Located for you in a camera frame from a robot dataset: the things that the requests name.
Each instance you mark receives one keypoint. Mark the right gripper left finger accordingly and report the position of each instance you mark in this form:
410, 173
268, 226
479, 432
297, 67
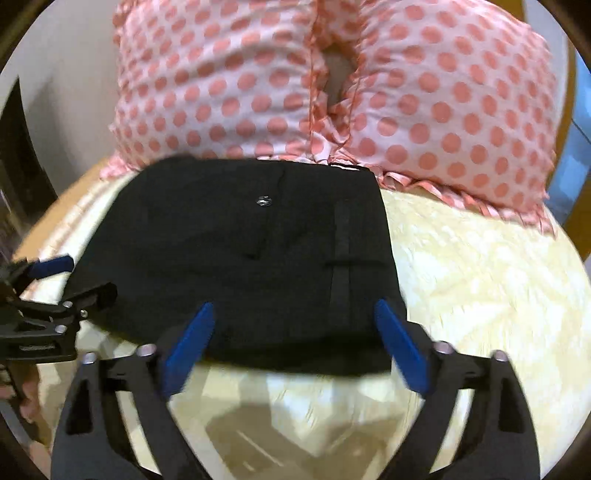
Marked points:
92, 440

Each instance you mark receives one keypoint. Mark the right pink polka-dot pillow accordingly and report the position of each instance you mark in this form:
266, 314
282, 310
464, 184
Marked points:
455, 98

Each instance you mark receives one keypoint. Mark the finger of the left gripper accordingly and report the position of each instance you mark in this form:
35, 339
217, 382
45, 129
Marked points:
94, 299
25, 271

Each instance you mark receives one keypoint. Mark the pink polka-dot pillow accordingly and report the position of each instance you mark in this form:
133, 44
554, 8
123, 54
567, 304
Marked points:
455, 98
217, 79

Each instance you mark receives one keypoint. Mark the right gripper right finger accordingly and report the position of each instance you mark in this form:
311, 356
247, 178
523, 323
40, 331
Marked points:
474, 422

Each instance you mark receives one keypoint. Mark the person's left hand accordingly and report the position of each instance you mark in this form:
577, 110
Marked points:
20, 405

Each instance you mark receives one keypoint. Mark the black pants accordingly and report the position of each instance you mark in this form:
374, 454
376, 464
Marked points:
292, 257

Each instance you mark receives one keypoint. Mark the left pink polka-dot pillow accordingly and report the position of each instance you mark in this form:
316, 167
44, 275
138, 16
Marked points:
217, 79

